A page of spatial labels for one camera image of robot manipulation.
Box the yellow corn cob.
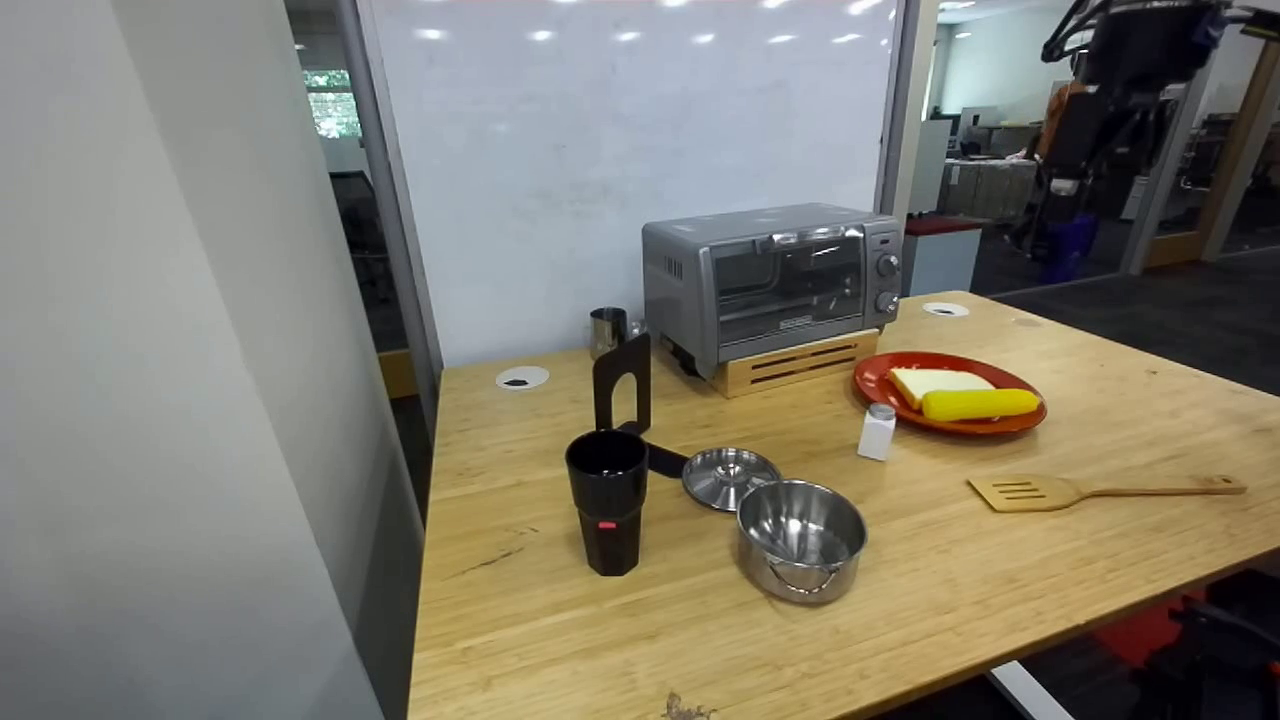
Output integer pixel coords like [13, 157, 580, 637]
[920, 386, 1043, 428]

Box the silver pot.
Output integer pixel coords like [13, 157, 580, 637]
[730, 478, 870, 611]

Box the wooden block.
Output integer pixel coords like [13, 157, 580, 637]
[692, 330, 883, 400]

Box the orange plate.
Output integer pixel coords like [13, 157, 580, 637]
[853, 348, 1053, 445]

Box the silver toaster oven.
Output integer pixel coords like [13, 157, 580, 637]
[641, 200, 908, 379]

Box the white bread slice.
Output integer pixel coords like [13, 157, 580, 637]
[889, 365, 1000, 413]

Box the small metal cup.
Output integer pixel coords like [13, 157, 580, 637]
[586, 306, 632, 359]

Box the whiteboard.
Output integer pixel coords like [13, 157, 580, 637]
[352, 0, 923, 371]

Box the wooden spatula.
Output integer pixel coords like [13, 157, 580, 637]
[964, 469, 1250, 517]

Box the black cup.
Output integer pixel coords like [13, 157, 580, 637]
[559, 428, 653, 580]

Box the white salt shaker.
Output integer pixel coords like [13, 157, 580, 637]
[857, 400, 899, 466]

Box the white cabinet with red top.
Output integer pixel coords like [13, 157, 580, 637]
[902, 213, 990, 302]

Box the dark background machine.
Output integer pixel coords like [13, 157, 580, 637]
[1033, 0, 1232, 265]

